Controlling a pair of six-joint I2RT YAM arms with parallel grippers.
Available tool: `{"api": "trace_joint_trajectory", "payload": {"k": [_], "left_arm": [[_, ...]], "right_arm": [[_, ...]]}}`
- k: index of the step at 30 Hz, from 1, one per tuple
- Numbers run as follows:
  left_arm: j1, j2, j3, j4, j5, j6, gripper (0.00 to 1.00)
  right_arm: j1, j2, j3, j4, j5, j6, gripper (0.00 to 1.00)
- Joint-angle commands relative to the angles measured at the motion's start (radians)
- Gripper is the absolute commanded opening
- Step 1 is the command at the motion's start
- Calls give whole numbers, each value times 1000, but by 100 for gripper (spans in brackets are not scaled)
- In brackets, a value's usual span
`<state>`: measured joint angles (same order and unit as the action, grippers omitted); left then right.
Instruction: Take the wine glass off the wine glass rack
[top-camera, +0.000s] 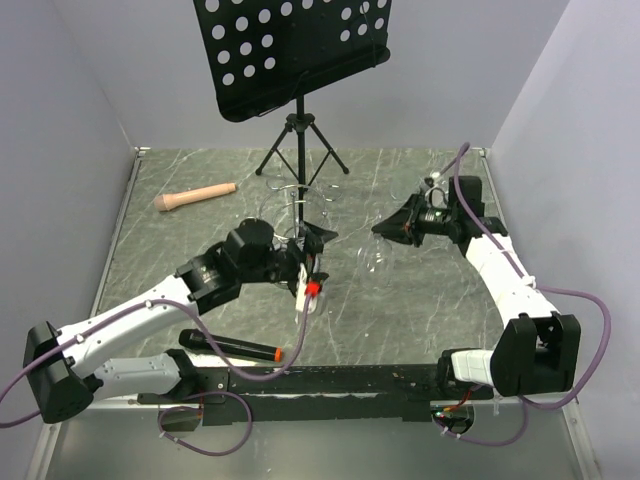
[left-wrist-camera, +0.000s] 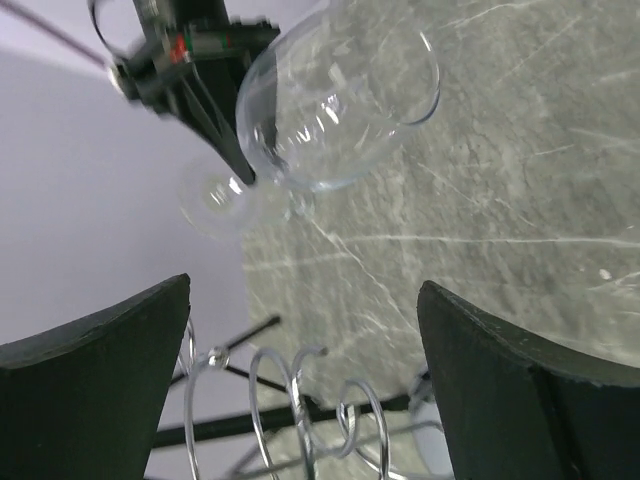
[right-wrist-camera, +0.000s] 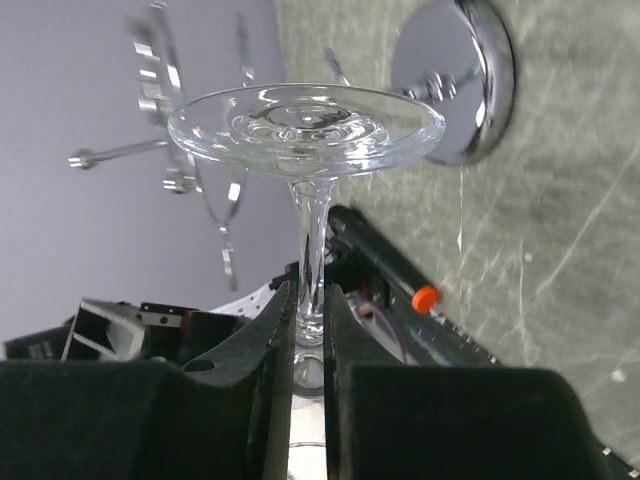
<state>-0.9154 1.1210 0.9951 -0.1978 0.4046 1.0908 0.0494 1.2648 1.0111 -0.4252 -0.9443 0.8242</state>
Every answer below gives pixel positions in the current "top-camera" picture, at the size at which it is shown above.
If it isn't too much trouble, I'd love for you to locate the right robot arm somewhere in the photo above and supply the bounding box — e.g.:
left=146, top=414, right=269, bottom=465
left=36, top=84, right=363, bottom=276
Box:
left=372, top=176, right=581, bottom=399

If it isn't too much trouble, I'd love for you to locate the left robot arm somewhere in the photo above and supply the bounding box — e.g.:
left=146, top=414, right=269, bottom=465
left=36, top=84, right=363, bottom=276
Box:
left=23, top=218, right=338, bottom=424

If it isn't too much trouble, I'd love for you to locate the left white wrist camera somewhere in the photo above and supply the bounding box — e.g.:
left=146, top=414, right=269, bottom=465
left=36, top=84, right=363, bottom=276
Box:
left=295, top=265, right=329, bottom=316

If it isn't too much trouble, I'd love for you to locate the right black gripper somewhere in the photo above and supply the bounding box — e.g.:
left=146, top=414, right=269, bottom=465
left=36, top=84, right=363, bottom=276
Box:
left=371, top=192, right=457, bottom=249

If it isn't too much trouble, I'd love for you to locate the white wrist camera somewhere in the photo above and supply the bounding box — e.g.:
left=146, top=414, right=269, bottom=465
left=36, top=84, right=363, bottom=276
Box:
left=295, top=265, right=329, bottom=316
left=420, top=171, right=447, bottom=208

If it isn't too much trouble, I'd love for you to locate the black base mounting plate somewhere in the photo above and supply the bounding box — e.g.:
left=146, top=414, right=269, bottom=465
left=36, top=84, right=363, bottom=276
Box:
left=137, top=358, right=493, bottom=426

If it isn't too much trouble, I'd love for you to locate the aluminium frame rail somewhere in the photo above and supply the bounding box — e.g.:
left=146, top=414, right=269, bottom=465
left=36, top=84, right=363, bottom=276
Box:
left=24, top=147, right=601, bottom=480

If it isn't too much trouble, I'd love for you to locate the black perforated music stand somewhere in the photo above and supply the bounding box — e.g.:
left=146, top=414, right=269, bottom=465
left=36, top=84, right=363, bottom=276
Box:
left=193, top=1, right=392, bottom=200

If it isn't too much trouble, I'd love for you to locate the beige microphone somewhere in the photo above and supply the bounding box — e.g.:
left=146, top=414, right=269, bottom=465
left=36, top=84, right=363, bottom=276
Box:
left=153, top=183, right=237, bottom=212

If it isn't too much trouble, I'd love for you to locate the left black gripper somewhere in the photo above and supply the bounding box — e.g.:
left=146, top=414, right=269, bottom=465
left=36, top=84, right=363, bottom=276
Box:
left=239, top=222, right=337, bottom=293

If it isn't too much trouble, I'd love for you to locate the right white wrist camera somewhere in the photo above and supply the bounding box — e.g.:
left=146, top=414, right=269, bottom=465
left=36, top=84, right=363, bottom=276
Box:
left=420, top=171, right=447, bottom=208

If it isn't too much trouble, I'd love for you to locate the chrome wine glass rack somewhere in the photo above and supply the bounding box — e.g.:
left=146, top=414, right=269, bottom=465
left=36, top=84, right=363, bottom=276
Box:
left=257, top=180, right=339, bottom=247

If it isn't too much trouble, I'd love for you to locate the black microphone orange end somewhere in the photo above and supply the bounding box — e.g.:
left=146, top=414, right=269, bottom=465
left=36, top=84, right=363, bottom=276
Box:
left=178, top=329, right=283, bottom=362

